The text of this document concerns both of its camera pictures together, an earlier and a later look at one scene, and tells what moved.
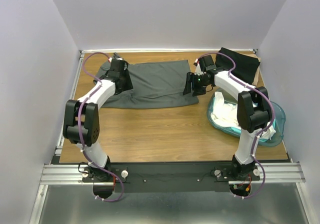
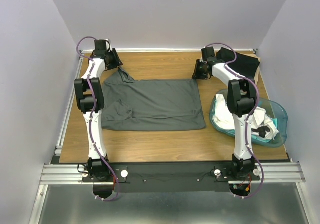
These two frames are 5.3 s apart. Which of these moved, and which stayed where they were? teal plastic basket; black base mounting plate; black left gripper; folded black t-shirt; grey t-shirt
Moved: grey t-shirt; black left gripper
Stayed: teal plastic basket; black base mounting plate; folded black t-shirt
